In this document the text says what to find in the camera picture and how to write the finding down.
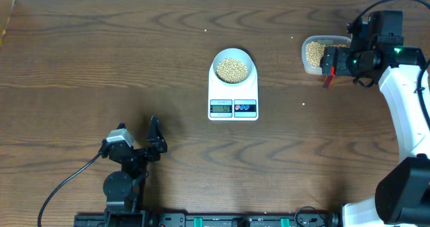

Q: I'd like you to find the red plastic measuring scoop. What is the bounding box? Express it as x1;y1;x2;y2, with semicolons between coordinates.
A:
322;66;335;89

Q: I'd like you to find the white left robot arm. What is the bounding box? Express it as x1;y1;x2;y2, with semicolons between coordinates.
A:
99;116;167;226

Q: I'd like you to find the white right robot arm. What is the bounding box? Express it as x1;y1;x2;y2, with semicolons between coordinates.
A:
320;11;429;226

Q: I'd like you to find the white digital kitchen scale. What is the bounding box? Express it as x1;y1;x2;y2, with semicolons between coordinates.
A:
208;60;259;121

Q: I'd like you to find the white round bowl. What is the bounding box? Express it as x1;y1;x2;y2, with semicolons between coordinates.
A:
212;48;255;85

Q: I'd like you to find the clear plastic container of beans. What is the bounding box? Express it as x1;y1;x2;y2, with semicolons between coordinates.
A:
302;36;351;76

